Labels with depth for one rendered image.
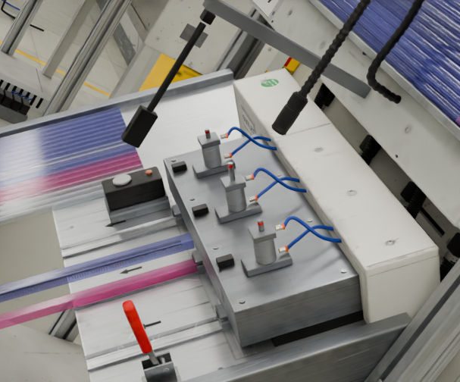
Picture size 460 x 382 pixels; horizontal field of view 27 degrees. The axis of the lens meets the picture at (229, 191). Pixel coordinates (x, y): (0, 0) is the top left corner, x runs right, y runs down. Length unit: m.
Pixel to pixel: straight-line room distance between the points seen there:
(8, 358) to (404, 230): 0.84
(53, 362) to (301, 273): 0.78
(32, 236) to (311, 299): 1.62
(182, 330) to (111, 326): 0.08
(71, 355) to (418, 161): 0.90
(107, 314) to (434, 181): 0.39
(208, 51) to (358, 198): 1.36
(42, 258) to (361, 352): 1.67
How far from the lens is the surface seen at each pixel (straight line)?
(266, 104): 1.28
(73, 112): 1.52
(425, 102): 0.99
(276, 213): 1.09
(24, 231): 2.51
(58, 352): 1.72
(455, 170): 0.97
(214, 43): 2.37
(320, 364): 0.98
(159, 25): 2.32
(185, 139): 1.40
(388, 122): 1.09
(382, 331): 0.98
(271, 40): 1.07
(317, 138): 1.18
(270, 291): 0.97
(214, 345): 1.01
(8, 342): 1.67
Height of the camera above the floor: 1.48
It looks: 17 degrees down
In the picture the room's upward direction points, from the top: 34 degrees clockwise
